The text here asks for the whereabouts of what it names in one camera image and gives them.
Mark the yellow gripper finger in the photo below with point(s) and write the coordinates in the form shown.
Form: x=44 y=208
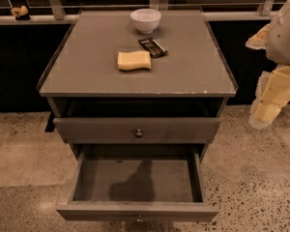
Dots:
x=272 y=94
x=258 y=40

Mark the yellow sponge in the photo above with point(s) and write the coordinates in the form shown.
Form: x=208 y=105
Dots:
x=129 y=61

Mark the grey drawer cabinet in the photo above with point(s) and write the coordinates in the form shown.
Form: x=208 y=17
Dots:
x=191 y=80

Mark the grey top drawer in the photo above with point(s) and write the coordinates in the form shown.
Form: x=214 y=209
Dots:
x=122 y=130

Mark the round top drawer knob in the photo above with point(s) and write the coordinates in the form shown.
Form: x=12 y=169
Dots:
x=138 y=133

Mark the round drawer knob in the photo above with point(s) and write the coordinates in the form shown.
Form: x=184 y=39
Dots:
x=138 y=133
x=139 y=219

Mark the grey open middle drawer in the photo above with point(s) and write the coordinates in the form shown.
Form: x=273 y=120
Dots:
x=121 y=182

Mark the round middle drawer knob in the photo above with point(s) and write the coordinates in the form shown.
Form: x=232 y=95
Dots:
x=139 y=219

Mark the black snack packet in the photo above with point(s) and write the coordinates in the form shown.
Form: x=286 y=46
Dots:
x=152 y=46

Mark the white ceramic bowl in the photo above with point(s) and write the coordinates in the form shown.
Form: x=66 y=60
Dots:
x=145 y=20

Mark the metal window railing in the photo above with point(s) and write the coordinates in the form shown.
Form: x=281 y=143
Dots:
x=58 y=7

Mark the small yellow black object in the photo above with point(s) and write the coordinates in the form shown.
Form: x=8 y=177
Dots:
x=20 y=13

